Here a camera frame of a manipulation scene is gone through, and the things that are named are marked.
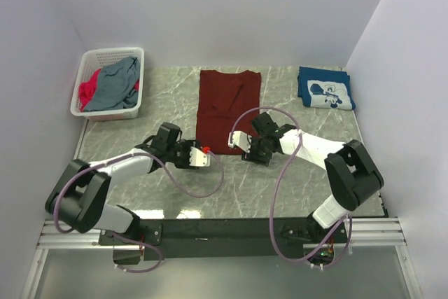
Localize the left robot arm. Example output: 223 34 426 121
45 123 209 239

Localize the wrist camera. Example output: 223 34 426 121
227 131 252 153
189 146 211 167

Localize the folded blue t shirt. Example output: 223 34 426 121
297 67 356 111

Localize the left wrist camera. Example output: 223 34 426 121
189 146 211 167

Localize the pink red t shirt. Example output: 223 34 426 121
78 69 139 112

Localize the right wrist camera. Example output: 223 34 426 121
227 131 252 153

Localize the white plastic laundry basket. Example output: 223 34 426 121
70 47 145 121

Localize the grey blue t shirt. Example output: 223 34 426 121
83 57 141 112

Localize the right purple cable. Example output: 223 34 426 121
231 106 353 273

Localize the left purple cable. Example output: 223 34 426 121
52 148 225 274

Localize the purple cable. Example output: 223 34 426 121
52 148 225 274
231 106 353 273

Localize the dark red t shirt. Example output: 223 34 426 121
196 70 261 155

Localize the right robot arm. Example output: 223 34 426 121
228 112 384 242

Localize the aluminium rail frame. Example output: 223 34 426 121
21 217 424 298

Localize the black base beam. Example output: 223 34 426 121
99 217 329 265

